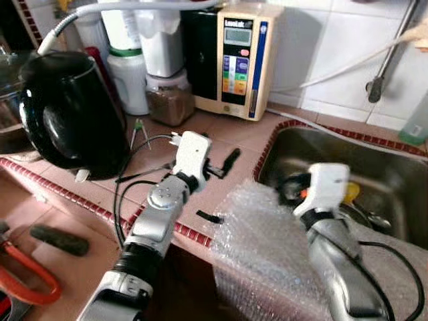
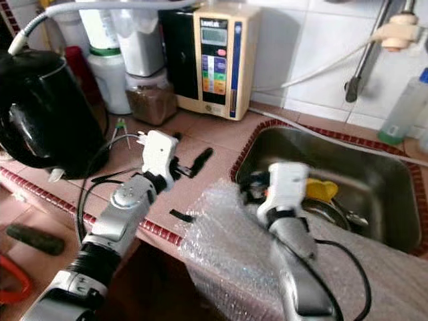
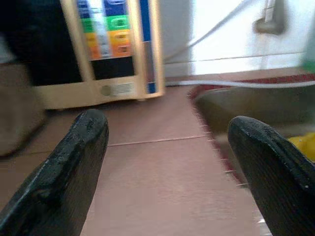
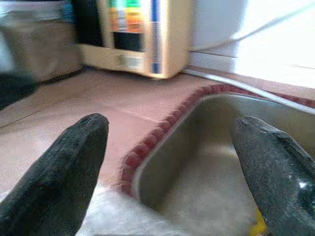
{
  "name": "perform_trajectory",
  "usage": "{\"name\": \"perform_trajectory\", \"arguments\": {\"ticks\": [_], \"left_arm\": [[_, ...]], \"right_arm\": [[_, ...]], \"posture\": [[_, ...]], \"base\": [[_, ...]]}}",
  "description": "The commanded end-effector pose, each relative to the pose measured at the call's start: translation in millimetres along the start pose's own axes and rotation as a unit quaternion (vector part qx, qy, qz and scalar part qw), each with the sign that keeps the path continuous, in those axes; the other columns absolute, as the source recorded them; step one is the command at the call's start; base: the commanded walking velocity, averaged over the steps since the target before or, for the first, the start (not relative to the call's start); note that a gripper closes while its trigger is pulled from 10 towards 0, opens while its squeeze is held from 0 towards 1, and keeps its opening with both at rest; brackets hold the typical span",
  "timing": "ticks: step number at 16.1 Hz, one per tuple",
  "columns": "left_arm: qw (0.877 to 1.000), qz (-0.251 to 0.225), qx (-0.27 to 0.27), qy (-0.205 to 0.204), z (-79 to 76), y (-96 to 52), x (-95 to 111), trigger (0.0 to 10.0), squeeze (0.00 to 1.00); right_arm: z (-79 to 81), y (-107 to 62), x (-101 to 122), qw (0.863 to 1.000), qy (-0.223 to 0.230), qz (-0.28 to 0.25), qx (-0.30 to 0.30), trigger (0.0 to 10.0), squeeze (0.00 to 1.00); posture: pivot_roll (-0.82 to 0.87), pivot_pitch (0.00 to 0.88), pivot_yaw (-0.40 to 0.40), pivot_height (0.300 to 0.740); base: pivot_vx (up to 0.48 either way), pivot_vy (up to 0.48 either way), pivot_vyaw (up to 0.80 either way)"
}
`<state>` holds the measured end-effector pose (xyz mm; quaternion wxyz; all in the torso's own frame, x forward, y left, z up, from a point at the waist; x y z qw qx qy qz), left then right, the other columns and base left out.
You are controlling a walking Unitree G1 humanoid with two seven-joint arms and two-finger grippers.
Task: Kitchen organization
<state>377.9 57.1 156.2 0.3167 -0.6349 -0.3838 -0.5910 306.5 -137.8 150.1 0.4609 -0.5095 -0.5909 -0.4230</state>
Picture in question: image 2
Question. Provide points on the small black plastic piece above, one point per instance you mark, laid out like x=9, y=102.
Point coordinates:
x=182, y=216

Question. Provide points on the brown powder plastic jar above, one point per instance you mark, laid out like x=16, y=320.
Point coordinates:
x=148, y=107

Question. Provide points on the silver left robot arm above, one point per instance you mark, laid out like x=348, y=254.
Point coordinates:
x=127, y=214

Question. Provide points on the stainless steel sink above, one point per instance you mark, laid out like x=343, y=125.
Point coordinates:
x=374, y=160

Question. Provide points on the metal faucet pipe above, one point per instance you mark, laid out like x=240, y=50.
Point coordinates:
x=368, y=57

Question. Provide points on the clear dish soap bottle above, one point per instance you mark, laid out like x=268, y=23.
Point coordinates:
x=401, y=114

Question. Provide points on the white labelled bottle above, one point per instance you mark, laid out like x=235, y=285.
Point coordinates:
x=96, y=25

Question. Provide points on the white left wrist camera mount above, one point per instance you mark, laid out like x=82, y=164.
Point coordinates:
x=160, y=154

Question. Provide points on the stainless steel bowl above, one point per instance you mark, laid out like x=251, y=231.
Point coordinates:
x=334, y=215

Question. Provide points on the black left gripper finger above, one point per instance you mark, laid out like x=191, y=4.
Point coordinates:
x=202, y=159

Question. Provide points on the frosted white plastic container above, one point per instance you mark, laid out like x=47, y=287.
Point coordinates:
x=138, y=41

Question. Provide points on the beige faucet diverter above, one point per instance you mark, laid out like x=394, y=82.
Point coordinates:
x=398, y=32

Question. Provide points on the red plastic container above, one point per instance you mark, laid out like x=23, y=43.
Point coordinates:
x=79, y=60

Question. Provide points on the metal spoon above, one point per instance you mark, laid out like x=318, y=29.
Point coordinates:
x=360, y=221

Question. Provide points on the dark green cylinder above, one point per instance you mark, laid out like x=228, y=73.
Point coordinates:
x=35, y=239

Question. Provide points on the white jar green lid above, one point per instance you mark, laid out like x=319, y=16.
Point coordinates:
x=105, y=83

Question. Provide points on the thin white drain tube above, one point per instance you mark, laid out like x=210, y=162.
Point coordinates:
x=267, y=115

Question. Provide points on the beige water ionizer machine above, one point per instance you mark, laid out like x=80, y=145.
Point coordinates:
x=212, y=63

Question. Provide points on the clear bubble wrap sheet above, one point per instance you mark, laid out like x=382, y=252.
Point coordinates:
x=231, y=254

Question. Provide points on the clear plastic container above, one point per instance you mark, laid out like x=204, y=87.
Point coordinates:
x=68, y=32

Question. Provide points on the small white plastic piece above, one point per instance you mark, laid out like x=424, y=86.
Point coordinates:
x=58, y=175

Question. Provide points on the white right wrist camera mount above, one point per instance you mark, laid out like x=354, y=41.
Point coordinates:
x=284, y=184

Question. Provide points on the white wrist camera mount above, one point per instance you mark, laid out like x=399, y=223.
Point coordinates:
x=284, y=184
x=160, y=154

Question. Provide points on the black electric kettle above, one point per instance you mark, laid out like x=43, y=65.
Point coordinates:
x=43, y=114

